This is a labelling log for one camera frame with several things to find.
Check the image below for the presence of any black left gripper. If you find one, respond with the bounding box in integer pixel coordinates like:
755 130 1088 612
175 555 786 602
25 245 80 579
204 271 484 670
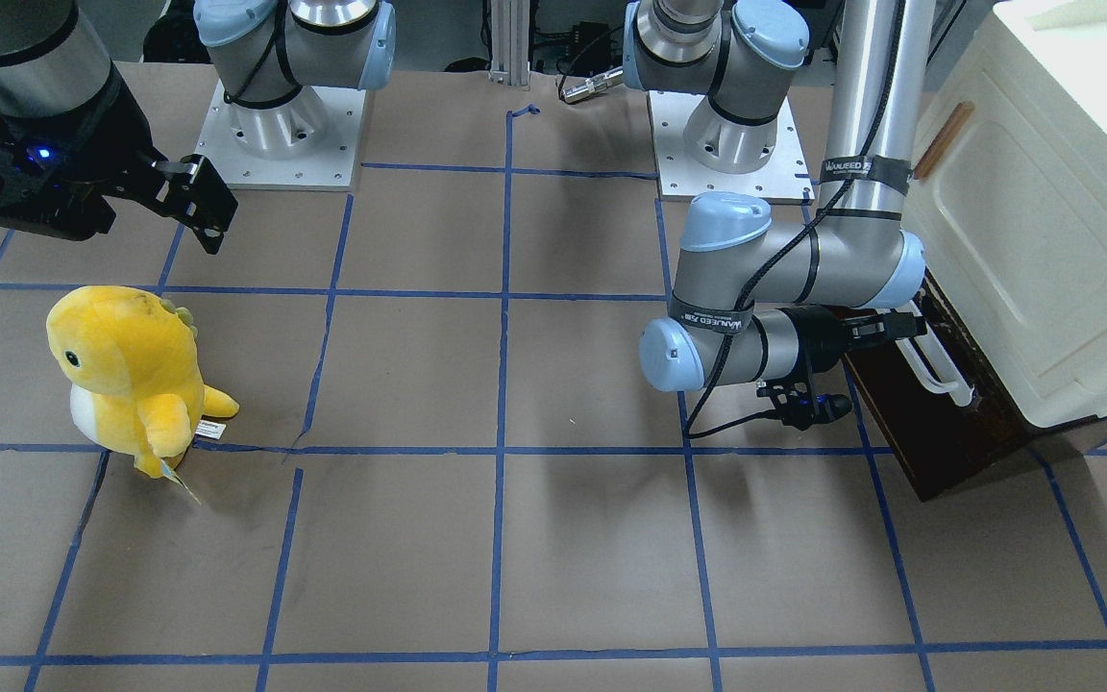
782 306 928 378

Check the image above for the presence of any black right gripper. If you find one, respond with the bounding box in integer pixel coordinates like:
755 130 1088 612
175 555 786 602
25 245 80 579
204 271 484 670
0 68 238 256

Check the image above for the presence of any dark brown wooden drawer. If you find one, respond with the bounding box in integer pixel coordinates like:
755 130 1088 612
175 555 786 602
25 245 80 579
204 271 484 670
844 275 1051 500

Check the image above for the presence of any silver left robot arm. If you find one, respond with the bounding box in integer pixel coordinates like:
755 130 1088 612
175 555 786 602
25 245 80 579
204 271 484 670
623 1 934 391

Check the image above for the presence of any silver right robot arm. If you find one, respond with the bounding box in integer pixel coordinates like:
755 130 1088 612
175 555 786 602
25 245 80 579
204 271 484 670
0 1 396 255

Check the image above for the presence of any cream white cabinet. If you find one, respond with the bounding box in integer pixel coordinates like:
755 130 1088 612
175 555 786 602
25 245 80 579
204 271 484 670
906 1 1107 428

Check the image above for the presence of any yellow plush dinosaur toy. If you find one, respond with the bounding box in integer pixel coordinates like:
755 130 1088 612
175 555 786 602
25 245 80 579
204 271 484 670
45 285 240 487

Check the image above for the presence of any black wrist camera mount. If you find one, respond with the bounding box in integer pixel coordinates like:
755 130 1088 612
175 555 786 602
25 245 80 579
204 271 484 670
756 383 853 431

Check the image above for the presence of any aluminium frame post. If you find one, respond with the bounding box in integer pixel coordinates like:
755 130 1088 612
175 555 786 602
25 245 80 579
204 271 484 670
486 0 532 90

